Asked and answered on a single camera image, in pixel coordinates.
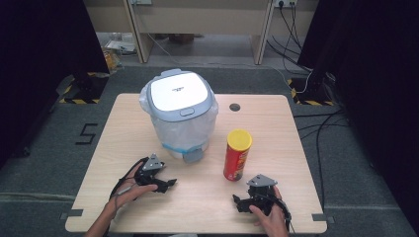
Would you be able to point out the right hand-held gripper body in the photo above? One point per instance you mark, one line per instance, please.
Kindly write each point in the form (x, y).
(262, 181)

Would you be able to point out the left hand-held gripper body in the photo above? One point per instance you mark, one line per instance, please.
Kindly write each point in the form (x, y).
(152, 163)

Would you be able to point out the red chips can yellow lid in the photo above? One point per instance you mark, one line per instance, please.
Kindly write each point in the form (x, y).
(235, 161)

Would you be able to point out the white and grey pedal trash can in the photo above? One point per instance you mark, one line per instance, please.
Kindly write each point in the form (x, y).
(179, 89)

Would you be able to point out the person's left hand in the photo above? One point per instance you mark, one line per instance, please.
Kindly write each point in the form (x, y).
(131, 192)

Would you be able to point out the person's right hand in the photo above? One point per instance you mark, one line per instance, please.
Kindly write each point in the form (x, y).
(275, 223)

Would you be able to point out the grey tape piece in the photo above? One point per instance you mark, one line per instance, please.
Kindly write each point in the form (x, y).
(74, 213)
(319, 217)

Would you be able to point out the yellow black hazard tape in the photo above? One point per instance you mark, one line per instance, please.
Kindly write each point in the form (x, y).
(79, 101)
(313, 102)

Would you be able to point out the black stand base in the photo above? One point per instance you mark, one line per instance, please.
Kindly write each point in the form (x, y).
(89, 86)

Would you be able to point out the pile of plastic bags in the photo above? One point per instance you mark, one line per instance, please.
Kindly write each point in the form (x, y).
(113, 54)

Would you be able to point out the black curtain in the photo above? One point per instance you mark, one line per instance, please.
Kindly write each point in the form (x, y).
(372, 82)
(39, 65)

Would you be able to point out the light wooden desk frame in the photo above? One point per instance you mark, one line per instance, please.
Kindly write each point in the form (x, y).
(204, 16)

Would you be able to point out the white wall socket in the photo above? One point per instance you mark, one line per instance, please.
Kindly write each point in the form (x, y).
(286, 2)

